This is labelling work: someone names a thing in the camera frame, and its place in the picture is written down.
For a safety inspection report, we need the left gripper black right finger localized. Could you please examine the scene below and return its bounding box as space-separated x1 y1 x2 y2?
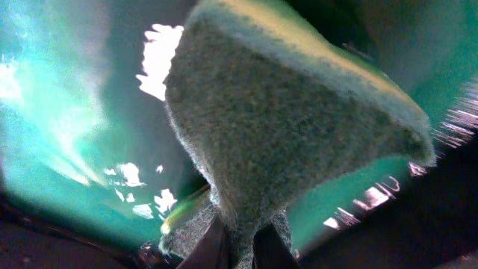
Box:
252 223 300 269

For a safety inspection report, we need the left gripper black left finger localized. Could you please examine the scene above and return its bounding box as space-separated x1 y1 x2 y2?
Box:
176 216 230 269

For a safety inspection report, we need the green sponge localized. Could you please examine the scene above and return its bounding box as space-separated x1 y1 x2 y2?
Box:
165 1 435 268

